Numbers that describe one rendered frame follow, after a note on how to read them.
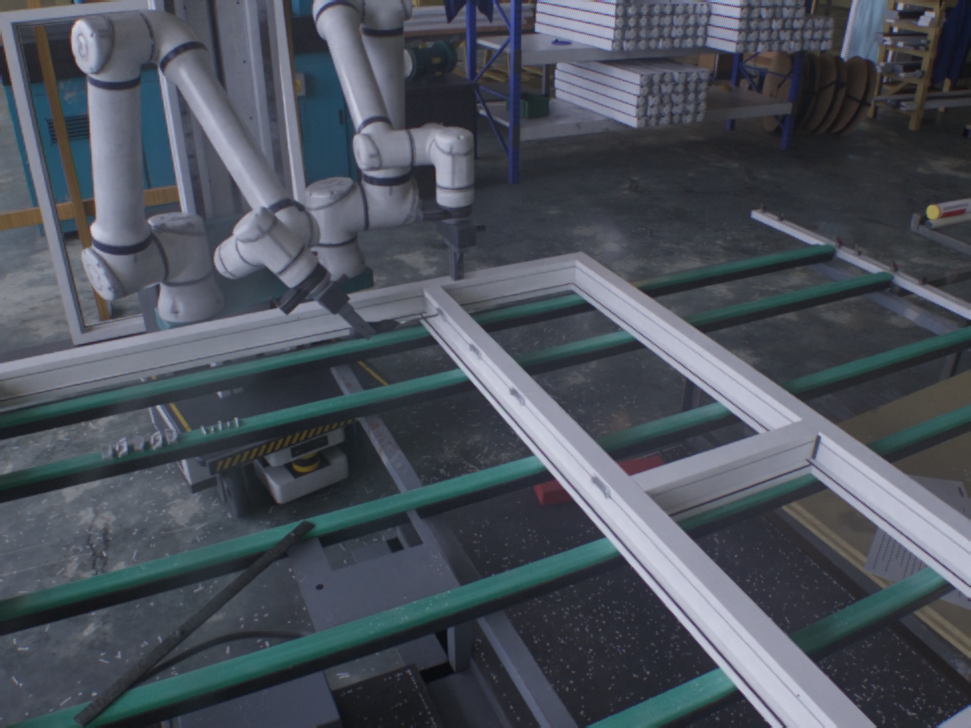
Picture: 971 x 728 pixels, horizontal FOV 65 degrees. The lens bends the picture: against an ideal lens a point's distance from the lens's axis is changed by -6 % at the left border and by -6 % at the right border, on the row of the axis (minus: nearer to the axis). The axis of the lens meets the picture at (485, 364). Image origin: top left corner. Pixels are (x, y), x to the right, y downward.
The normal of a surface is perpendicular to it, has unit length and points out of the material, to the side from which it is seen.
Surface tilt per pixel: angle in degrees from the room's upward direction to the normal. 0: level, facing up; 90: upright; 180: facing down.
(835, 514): 0
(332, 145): 90
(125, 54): 107
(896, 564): 0
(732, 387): 90
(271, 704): 0
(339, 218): 90
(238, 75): 90
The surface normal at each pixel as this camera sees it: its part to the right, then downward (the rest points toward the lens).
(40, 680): 0.00, -0.87
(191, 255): 0.79, 0.31
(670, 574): -0.91, 0.21
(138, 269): 0.75, 0.55
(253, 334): 0.42, 0.45
